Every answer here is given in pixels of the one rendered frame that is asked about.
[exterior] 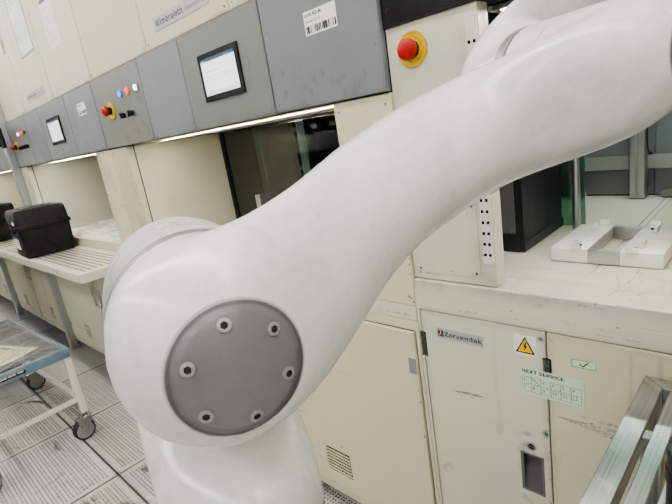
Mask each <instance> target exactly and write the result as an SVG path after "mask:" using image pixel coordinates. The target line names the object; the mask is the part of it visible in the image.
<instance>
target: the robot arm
mask: <svg viewBox="0 0 672 504"><path fill-rule="evenodd" d="M671 111H672V0H514V1H513V2H512V3H511V4H510V5H509V6H507V7H506V8H505V9H504V10H503V11H502V12H501V13H500V14H499V15H498V16H497V17H496V18H495V19H494V20H493V21H492V22H491V23H490V25H489V26H488V27H487V28H486V29H485V31H484V32H483V33H482V34H481V36H480V37H479V38H478V40H477V41H476V43H475V44H474V46H473V47H472V49H471V51H470V52H469V54H468V56H467V58H466V60H465V62H464V64H463V67H462V70H461V73H460V76H458V77H456V78H454V79H452V80H450V81H448V82H446V83H444V84H442V85H440V86H438V87H436V88H434V89H432V90H430V91H428V92H426V93H424V94H422V95H420V96H418V97H417V98H415V99H413V100H411V101H410V102H408V103H406V104H405V105H403V106H401V107H400V108H398V109H396V110H395V111H393V112H391V113H390V114H388V115H386V116H385V117H383V118H381V119H380V120H378V121H377V122H375V123H373V124H372V125H370V126H369V127H367V128H365V129H364V130H362V131H361V132H360V133H358V134H357V135H355V136H354V137H352V138H351V139H349V140H348V141H347V142H345V143H344V144H342V145H341V146H340V147H338V148H337V149H336V150H335V151H333V152H332V153H331V154H330V155H328V156H327V157H326V158H325V159H324V160H323V161H322V162H320V163H319V164H318V165H317V166H316V167H314V168H313V169H312V170H311V171H310V172H309V173H307V174H306V175H305V176H304V177H302V178H301V179H300V180H299V181H297V182H296V183H295V184H294V185H292V186H291V187H290V188H288V189H287V190H285V191H284V192H282V193H281V194H280V195H278V196H277V197H275V198H273V199H272V200H270V201H269V202H267V203H266V204H264V205H262V206H260V207H259V208H257V209H255V210H254V211H252V212H250V213H248V214H246V215H244V216H242V217H240V218H238V219H236V220H234V221H232V222H230V223H227V224H225V225H222V226H221V225H218V224H216V223H213V222H210V221H207V220H204V219H199V218H192V217H169V218H164V219H160V220H157V221H154V222H152V223H149V224H148V225H146V226H144V227H142V228H140V229H139V230H137V231H136V232H135V233H133V234H132V235H131V236H130V237H128V238H127V239H126V240H125V241H124V242H123V243H122V245H121V246H120V247H119V248H118V250H117V251H116V253H115V254H114V256H113V258H112V260H111V262H110V264H109V266H108V269H107V272H106V275H105V280H104V285H103V326H104V343H105V358H106V367H107V370H108V373H109V376H110V379H111V383H112V386H113V388H114V391H115V393H116V395H117V396H118V398H119V400H120V401H121V403H122V404H123V406H124V407H125V409H126V411H127V412H128V413H129V414H130V415H131V416H132V417H133V418H134V419H135V420H136V422H137V426H138V430H139V434H140V438H141V442H142V446H143V450H144V454H145V458H146V462H147V466H148V470H149V474H150V478H151V482H152V486H153V490H154V494H155V498H156V502H157V504H326V503H325V498H324V493H323V487H322V482H321V477H320V472H319V468H318V463H317V459H316V456H315V452H314V448H313V445H312V442H311V439H310V436H309V433H308V431H307V428H306V425H305V423H304V420H303V418H302V415H301V413H300V410H299V407H300V406H301V405H302V404H303V403H304V402H305V401H306V400H307V399H308V398H309V397H310V396H311V395H312V393H313V392H314V391H315V390H316V389H317V388H318V387H319V385H320V384H321V383H322V382H323V380H324V379H325V378H326V376H327V375H328V374H329V372H330V371H331V370H332V368H333V367H334V365H335V364H336V362H337V361H338V360H339V358H340V357H341V355H342V354H343V352H344V351H345V349H346V348H347V346H348V345H349V343H350V342H351V340H352V338H353V337H354V335H355V334H356V332H357V331H358V329H359V327H360V326H361V324H362V322H363V321H364V319H365V318H366V316H367V314H368V313H369V311H370V309H371V307H372V306H373V304H374V302H375V301H376V299H377V297H378V296H379V294H380V293H381V291H382V290H383V288H384V286H385V285H386V284H387V282H388V281H389V280H390V278H391V277H392V275H393V274H394V273H395V272H396V270H397V269H398V268H399V267H400V265H401V264H402V263H403V262H404V261H405V259H406V258H407V257H408V256H409V255H410V254H411V253H412V252H413V251H414V250H415V249H416V248H417V247H418V246H419V245H420V244H421V243H422V242H423V241H424V240H425V239H427V238H428V237H429V236H430V235H432V234H433V233H434V232H435V231H437V230H438V229H439V228H441V227H442V226H443V225H445V224H446V223H448V222H449V221H450V220H452V219H453V218H455V217H456V216H457V215H459V214H460V213H462V212H463V211H464V210H466V209H467V208H469V207H470V206H471V205H473V204H474V203H475V202H477V201H478V200H480V199H481V198H483V197H484V196H486V195H488V194H489V193H491V192H493V191H495V190H497V189H499V188H501V187H503V186H505V185H507V184H509V183H511V182H513V181H515V180H517V179H520V178H522V177H525V176H527V175H530V174H533V173H535V172H538V171H541V170H544V169H546V168H549V167H552V166H555V165H558V164H561V163H564V162H567V161H569V160H572V159H575V158H578V157H581V156H584V155H587V154H590V153H592V152H595V151H598V150H601V149H603V148H606V147H608V146H611V145H613V144H616V143H618V142H620V141H623V140H625V139H627V138H629V137H631V136H634V135H635V134H637V133H639V132H641V131H643V130H645V129H646V128H648V127H650V126H652V125H653V124H655V123H656V122H658V121H659V120H661V119H662V118H664V117H665V116H666V115H668V114H669V113H670V112H671Z"/></svg>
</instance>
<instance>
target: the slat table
mask: <svg viewBox="0 0 672 504"><path fill-rule="evenodd" d="M671 435H672V381H670V380H665V379H660V378H655V377H651V376H646V375H645V376H644V378H643V380H642V382H641V384H640V386H639V388H638V390H637V392H636V394H635V396H634V398H633V400H632V402H631V404H630V405H629V407H628V409H627V411H626V413H625V415H624V417H623V419H622V421H621V423H620V425H619V427H618V429H617V431H616V433H615V435H614V436H613V438H612V440H611V442H610V444H609V446H608V448H607V450H606V452H605V454H604V456H603V458H602V460H601V462H600V464H599V466H598V467H597V469H596V471H595V473H594V475H593V477H592V479H591V481H590V483H589V485H588V487H587V489H586V491H585V493H584V495H583V497H582V498H581V500H580V502H579V504H619V503H620V501H621V499H622V496H623V494H624V492H625V489H626V487H627V485H628V482H629V480H630V478H631V475H632V473H633V471H634V468H635V466H636V464H637V461H638V459H639V457H640V464H639V467H638V469H637V471H636V474H635V476H634V479H633V481H632V483H631V486H630V488H629V490H628V493H627V495H626V498H625V500H624V502H623V504H665V498H666V480H665V483H664V454H667V446H668V444H669V441H670V439H671Z"/></svg>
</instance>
